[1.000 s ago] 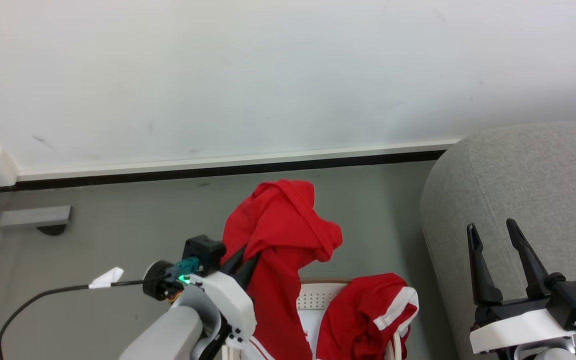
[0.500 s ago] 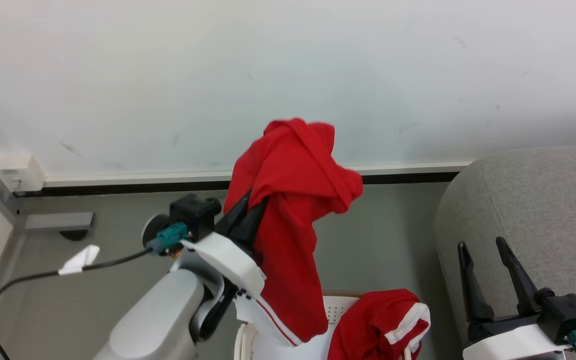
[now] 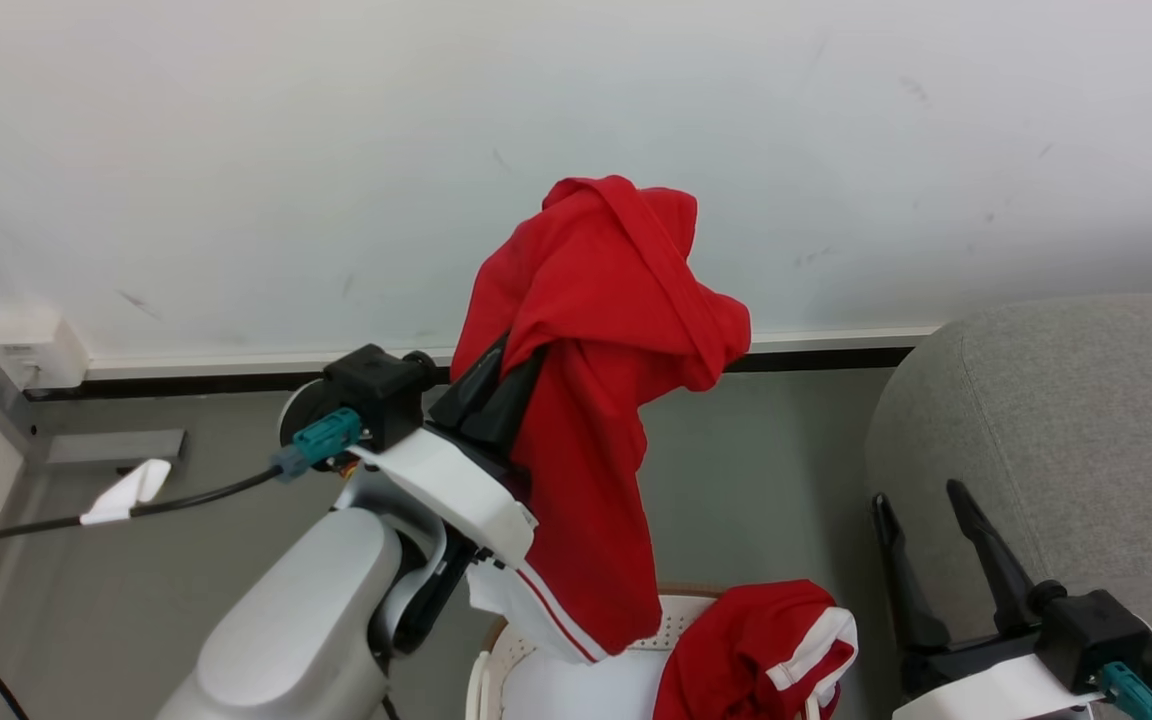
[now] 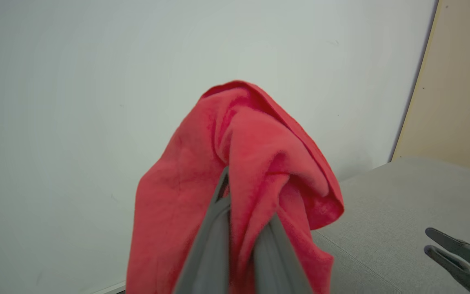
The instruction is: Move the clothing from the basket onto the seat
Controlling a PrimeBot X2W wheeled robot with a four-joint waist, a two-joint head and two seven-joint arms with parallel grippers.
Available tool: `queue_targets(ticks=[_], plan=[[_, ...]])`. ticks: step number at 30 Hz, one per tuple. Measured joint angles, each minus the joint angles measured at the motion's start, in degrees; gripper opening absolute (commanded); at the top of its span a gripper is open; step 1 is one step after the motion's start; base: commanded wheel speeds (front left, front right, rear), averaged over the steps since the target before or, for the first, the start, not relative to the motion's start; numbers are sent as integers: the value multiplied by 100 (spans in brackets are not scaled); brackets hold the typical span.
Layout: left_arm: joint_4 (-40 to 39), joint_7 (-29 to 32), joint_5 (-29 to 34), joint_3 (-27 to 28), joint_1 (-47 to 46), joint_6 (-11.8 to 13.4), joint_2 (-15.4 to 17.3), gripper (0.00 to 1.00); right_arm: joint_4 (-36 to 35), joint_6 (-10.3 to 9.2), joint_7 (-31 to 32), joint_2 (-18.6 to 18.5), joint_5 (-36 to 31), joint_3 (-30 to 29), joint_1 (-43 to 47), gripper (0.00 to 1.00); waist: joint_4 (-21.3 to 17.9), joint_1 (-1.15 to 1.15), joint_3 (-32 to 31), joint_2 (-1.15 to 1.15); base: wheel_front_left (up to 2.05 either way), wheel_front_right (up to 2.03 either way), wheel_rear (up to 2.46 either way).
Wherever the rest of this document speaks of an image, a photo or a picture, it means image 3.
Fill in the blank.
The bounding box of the red shirt with striped white hem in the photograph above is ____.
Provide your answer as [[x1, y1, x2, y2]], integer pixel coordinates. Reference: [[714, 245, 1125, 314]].
[[449, 175, 752, 664]]

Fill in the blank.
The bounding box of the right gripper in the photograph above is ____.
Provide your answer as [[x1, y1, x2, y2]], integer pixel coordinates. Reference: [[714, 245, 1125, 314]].
[[871, 479, 1107, 720]]

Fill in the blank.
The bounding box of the grey fabric sofa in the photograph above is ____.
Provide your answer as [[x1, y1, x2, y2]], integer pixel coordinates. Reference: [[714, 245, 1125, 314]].
[[864, 292, 1152, 720]]

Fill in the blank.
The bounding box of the teal right camera connector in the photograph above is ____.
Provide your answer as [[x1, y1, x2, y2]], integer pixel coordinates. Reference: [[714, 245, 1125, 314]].
[[1098, 661, 1152, 720]]

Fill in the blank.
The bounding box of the white and black baseboard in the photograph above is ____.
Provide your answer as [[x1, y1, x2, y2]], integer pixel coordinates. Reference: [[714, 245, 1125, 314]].
[[24, 324, 943, 402]]

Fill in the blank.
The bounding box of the pale white cloth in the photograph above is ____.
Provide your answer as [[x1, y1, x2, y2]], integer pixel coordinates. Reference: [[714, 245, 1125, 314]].
[[501, 645, 674, 720]]

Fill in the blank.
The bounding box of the white wall outlet box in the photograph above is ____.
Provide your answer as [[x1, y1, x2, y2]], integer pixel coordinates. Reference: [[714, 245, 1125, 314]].
[[0, 307, 90, 391]]

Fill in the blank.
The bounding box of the white perforated laundry basket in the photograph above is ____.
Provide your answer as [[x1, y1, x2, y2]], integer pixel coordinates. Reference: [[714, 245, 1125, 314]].
[[466, 585, 825, 720]]

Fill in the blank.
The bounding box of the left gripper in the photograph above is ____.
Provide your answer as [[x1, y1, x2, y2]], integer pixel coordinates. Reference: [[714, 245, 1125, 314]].
[[349, 333, 547, 569]]

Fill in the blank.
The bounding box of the teal camera connector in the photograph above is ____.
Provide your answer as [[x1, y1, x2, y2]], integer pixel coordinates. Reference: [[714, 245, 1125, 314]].
[[271, 407, 365, 482], [1098, 661, 1152, 720]]

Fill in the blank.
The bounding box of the white cable tag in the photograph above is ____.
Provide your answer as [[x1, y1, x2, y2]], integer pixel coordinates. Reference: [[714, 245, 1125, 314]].
[[80, 459, 173, 526]]

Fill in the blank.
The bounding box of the teal left camera connector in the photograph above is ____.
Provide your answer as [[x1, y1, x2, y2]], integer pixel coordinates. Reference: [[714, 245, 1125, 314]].
[[271, 407, 365, 482]]

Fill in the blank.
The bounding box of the grey metal foot bar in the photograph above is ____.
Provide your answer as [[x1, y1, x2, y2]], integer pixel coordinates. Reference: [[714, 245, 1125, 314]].
[[45, 429, 187, 467]]

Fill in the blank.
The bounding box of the red shirt with white cuffs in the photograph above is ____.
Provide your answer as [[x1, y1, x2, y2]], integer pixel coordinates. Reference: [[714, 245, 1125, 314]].
[[653, 579, 859, 720]]

